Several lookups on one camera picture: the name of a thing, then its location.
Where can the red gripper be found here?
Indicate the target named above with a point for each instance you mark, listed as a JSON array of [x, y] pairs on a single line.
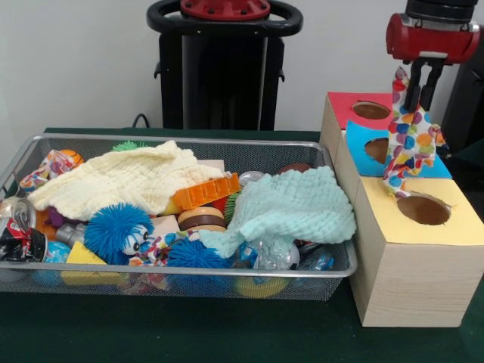
[[431, 41]]

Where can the polka-dot cloth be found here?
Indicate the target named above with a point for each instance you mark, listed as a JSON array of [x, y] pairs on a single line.
[[45, 170], [410, 143]]

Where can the shallow mesh bin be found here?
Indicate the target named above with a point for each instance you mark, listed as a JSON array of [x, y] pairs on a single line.
[[264, 159]]

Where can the wooden three-hole box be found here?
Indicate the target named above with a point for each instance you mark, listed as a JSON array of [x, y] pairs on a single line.
[[412, 264]]

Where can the mint green waffle cloth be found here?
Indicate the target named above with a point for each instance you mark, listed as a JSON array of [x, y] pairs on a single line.
[[295, 204]]

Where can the orange plastic toy block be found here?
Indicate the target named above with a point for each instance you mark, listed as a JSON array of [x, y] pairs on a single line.
[[208, 191]]

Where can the toy burger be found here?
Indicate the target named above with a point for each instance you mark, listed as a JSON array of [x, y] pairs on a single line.
[[202, 221]]

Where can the green spiky ball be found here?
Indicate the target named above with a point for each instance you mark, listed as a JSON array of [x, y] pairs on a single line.
[[125, 145]]

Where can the dark green table cloth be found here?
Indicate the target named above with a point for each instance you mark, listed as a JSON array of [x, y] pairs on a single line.
[[227, 332]]

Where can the cream waffle cloth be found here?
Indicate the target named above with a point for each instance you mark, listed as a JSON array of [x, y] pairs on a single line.
[[113, 177]]

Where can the blue spiky ball with eyes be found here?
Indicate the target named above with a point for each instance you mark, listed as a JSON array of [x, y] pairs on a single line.
[[113, 230]]

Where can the yellow foam wedge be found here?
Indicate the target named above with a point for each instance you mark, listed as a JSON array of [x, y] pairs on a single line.
[[83, 255]]

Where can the crushed soda can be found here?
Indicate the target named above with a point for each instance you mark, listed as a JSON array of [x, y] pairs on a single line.
[[19, 234]]

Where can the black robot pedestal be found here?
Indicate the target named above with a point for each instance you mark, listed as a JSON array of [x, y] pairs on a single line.
[[223, 75]]

